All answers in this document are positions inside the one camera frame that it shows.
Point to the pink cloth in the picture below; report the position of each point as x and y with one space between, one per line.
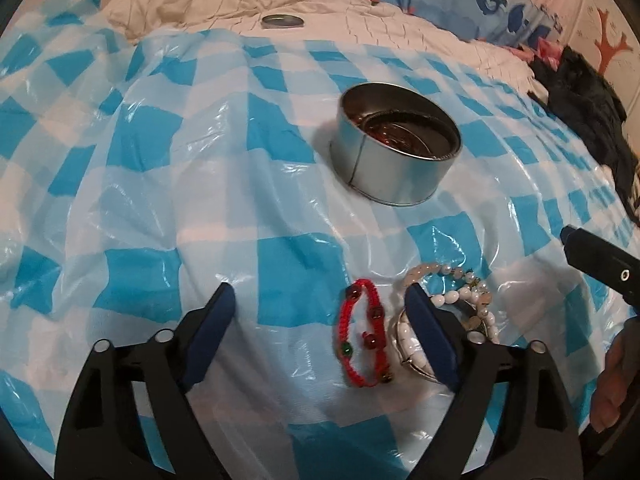
542 52

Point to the silver metal bangle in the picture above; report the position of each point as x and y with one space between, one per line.
415 370

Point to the blue checkered plastic sheet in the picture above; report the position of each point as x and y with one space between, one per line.
200 160

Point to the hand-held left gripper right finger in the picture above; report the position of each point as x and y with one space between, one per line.
430 330

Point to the white striped quilt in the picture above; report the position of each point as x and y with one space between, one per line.
390 20

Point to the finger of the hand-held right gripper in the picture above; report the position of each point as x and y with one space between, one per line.
605 265

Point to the round silver tin lid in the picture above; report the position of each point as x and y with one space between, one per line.
282 21

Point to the round silver tin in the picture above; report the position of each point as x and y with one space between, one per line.
380 170

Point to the black clothing heap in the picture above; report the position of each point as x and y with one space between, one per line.
595 105

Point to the person's right hand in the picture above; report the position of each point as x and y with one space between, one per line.
617 385

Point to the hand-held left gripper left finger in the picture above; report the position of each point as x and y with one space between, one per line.
212 325

